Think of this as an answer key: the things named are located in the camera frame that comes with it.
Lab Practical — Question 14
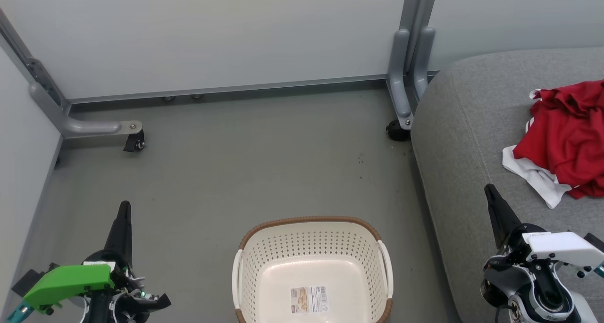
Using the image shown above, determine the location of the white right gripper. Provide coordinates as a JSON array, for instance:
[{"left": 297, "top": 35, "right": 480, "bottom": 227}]
[{"left": 484, "top": 184, "right": 604, "bottom": 268}]

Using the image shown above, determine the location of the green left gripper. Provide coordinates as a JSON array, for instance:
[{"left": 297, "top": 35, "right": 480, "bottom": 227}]
[{"left": 23, "top": 200, "right": 172, "bottom": 314}]

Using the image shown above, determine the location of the red and white garment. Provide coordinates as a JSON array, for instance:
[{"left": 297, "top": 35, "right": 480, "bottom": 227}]
[{"left": 502, "top": 80, "right": 604, "bottom": 209}]

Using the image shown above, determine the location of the cream laundry basket brown rim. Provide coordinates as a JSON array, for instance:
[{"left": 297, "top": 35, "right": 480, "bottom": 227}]
[{"left": 231, "top": 215, "right": 394, "bottom": 323}]

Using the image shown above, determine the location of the grey fabric sofa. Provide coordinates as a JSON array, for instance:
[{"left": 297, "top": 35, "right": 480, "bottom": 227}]
[{"left": 410, "top": 47, "right": 604, "bottom": 323}]

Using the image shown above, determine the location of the black caster wheel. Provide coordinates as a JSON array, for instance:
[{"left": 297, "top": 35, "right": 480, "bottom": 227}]
[{"left": 124, "top": 130, "right": 146, "bottom": 153}]

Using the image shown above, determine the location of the grey partition leg single tube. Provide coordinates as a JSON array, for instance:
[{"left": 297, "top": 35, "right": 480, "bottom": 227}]
[{"left": 0, "top": 9, "right": 143, "bottom": 140}]

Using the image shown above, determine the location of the grey partition leg double tube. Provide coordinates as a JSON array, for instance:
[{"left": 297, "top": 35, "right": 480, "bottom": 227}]
[{"left": 386, "top": 0, "right": 438, "bottom": 131}]

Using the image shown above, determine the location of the printed paper sticker label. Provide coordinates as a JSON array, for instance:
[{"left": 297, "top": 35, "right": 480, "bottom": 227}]
[{"left": 290, "top": 285, "right": 329, "bottom": 315}]

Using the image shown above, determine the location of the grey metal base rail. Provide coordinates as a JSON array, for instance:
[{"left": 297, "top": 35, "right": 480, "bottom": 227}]
[{"left": 67, "top": 72, "right": 393, "bottom": 105}]

